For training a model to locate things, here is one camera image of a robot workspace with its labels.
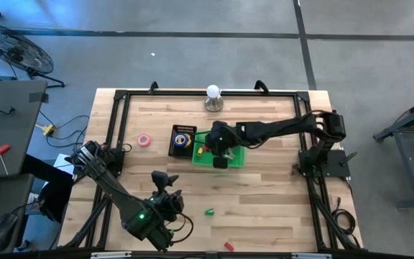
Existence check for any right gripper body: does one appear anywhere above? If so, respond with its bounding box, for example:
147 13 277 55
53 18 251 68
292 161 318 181
206 120 244 158

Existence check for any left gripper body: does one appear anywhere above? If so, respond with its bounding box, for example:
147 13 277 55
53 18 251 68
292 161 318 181
156 190 186 222

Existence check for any black plastic basket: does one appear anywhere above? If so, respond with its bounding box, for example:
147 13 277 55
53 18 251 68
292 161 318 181
167 124 198 158

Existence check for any blue tape roll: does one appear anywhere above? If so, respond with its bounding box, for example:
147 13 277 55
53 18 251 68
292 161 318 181
174 133 190 148

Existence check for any pink tape roll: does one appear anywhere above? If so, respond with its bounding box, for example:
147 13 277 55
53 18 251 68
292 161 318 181
137 132 152 147

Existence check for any grey tape patch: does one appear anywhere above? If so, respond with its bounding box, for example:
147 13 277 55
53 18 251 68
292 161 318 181
28 91 50 104

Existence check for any white light bulb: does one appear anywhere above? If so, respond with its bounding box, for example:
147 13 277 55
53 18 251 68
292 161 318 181
206 84 221 99

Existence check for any white paper sheet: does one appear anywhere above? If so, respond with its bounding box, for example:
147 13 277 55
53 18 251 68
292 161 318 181
43 153 77 188

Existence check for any person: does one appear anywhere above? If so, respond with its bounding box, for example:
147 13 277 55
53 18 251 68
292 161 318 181
14 153 75 253

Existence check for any yellow power plug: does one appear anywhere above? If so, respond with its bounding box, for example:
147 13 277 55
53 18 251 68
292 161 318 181
35 123 55 137

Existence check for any dark grey desk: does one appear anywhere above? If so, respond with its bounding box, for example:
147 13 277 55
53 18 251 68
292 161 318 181
0 173 35 257

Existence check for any black computer mouse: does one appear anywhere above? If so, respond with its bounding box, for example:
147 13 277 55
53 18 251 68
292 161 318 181
0 212 19 253

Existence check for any grey metal cart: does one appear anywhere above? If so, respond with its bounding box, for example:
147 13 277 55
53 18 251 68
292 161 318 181
373 92 414 210

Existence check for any black floor fan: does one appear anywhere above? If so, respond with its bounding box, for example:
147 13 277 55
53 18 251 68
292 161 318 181
0 22 66 89

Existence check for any black table frame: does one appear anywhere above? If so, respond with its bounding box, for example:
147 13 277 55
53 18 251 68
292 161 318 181
57 79 364 259

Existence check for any silver frame bracket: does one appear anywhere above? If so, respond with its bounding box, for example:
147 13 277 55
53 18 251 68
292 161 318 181
91 251 132 259
291 253 332 259

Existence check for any coiled black cable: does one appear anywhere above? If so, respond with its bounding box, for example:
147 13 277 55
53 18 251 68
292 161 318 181
331 196 357 238

